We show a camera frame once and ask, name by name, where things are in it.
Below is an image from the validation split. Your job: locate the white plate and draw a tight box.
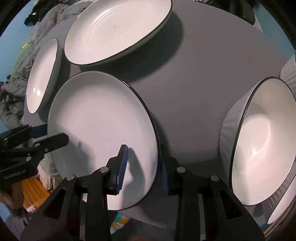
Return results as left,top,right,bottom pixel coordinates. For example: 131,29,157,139
64,1,173,66
48,71,159,210
26,38,62,114

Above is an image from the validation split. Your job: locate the white ribbed bowl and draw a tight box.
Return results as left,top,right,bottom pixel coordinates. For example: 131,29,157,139
267,178,295,225
280,53,296,97
219,77,295,206

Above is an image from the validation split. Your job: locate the white plate top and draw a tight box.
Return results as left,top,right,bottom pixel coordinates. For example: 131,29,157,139
64,1,173,66

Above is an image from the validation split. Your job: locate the left hand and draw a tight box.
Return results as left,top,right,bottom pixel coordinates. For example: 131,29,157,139
1,182,24,209

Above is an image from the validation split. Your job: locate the grey quilted blanket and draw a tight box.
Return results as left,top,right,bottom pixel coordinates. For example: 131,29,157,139
1,1,93,130

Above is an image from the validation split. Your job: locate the black office chair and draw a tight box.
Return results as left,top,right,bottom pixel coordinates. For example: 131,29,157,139
229,0,255,25

